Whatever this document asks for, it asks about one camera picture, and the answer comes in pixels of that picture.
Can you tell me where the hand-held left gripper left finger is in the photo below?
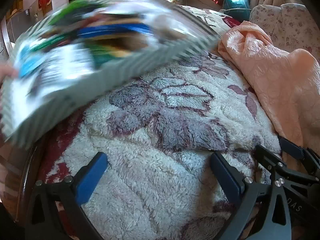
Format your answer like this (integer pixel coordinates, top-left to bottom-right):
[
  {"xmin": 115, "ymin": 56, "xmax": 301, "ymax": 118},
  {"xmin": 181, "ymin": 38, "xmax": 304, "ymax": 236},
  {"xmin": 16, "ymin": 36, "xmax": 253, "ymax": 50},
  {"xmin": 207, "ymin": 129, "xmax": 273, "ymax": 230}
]
[{"xmin": 25, "ymin": 152, "xmax": 108, "ymax": 240}]

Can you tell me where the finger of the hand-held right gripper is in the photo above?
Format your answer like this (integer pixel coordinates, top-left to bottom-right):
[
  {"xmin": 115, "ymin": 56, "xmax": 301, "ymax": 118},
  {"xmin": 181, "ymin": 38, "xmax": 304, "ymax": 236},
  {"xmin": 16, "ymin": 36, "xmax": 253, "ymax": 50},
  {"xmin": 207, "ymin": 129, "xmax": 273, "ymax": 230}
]
[
  {"xmin": 254, "ymin": 144, "xmax": 320, "ymax": 184},
  {"xmin": 277, "ymin": 135, "xmax": 320, "ymax": 173}
]

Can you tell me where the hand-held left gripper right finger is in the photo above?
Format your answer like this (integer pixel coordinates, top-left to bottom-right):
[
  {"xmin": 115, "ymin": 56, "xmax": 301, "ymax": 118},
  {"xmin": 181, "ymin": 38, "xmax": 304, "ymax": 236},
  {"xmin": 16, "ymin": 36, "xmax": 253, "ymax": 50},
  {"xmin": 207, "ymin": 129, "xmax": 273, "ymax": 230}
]
[{"xmin": 211, "ymin": 151, "xmax": 292, "ymax": 240}]

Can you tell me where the striped cardboard box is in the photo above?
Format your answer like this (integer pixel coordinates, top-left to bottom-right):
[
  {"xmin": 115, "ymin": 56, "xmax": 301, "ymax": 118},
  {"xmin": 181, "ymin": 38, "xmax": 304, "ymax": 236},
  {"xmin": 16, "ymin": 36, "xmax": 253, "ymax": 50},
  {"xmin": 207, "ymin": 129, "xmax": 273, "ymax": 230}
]
[{"xmin": 0, "ymin": 0, "xmax": 222, "ymax": 148}]

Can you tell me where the floral fleece blanket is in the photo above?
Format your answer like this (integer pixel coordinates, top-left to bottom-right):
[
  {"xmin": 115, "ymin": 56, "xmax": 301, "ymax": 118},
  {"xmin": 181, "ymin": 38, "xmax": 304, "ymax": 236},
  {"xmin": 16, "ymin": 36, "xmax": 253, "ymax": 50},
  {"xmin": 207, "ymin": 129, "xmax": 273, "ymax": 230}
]
[{"xmin": 37, "ymin": 5, "xmax": 283, "ymax": 240}]

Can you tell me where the peach quilted blanket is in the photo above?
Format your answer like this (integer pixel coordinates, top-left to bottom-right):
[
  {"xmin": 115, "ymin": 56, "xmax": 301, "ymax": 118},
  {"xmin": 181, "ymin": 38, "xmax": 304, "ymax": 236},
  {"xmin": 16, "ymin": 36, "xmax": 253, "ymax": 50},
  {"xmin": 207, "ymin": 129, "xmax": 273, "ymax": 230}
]
[{"xmin": 217, "ymin": 21, "xmax": 320, "ymax": 165}]

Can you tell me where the floral sofa cushion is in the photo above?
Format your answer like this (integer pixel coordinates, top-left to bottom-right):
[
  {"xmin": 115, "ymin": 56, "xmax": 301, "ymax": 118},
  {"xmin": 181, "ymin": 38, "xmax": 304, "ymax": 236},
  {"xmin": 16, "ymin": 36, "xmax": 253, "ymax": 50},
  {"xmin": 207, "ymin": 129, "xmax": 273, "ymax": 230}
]
[{"xmin": 250, "ymin": 4, "xmax": 320, "ymax": 53}]

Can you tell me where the blue striped snack packet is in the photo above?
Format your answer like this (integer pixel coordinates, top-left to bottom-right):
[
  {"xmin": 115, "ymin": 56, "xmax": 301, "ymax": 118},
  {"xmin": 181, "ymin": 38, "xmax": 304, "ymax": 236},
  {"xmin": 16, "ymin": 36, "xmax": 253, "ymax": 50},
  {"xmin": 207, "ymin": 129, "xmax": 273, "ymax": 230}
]
[{"xmin": 77, "ymin": 22, "xmax": 154, "ymax": 39}]

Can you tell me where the teal bag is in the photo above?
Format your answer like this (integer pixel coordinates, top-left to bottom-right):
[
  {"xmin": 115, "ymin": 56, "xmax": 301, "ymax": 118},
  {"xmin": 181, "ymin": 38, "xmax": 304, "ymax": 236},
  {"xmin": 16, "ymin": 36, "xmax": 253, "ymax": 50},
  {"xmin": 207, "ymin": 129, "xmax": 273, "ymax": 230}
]
[{"xmin": 222, "ymin": 0, "xmax": 250, "ymax": 17}]

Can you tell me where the green snack packet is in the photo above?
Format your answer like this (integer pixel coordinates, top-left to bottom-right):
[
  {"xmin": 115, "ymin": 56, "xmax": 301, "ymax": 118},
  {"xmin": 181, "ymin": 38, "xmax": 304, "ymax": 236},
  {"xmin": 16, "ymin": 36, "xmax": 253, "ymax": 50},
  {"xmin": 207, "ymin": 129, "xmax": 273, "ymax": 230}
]
[{"xmin": 49, "ymin": 0, "xmax": 108, "ymax": 27}]

